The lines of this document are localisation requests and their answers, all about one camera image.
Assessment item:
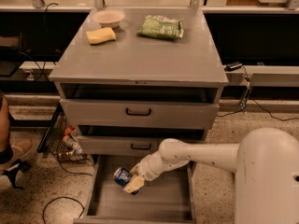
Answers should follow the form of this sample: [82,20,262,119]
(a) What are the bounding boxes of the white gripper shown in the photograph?
[123,155,163,194]

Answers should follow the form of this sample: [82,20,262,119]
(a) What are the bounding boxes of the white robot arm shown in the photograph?
[123,128,299,224]

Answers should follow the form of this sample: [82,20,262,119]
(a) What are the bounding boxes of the grey open bottom drawer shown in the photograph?
[74,155,196,224]

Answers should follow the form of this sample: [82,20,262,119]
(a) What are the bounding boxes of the grey middle drawer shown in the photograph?
[77,125,207,159]

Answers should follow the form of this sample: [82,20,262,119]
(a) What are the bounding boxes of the grey top drawer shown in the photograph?
[60,84,221,131]

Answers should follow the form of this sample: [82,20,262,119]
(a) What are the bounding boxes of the grey drawer cabinet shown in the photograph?
[49,7,230,224]

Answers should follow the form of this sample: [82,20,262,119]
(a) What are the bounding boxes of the black tripod foot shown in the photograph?
[1,159,31,189]

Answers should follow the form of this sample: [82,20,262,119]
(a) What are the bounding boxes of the person's leg with shoe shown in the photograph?
[0,94,32,173]

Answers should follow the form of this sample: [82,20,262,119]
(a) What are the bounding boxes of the black power adapter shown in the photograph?
[224,62,242,72]

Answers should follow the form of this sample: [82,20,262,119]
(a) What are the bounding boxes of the yellow sponge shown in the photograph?
[86,27,116,45]

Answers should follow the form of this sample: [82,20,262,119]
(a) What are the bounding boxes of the green chip bag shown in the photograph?
[136,15,184,39]

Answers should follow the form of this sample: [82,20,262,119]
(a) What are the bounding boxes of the beige paper bowl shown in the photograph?
[93,9,125,28]

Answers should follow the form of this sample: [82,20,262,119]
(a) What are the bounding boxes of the black floor cable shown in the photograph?
[42,152,94,224]

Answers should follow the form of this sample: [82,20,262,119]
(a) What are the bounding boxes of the wire basket with bottles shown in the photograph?
[47,115,88,162]

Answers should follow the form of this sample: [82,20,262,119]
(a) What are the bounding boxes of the black metal frame leg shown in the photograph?
[37,105,63,153]

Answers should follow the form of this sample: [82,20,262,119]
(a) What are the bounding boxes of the black cable right floor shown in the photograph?
[216,66,299,123]

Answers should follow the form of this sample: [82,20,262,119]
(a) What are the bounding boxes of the black cable on shelf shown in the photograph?
[18,2,60,82]

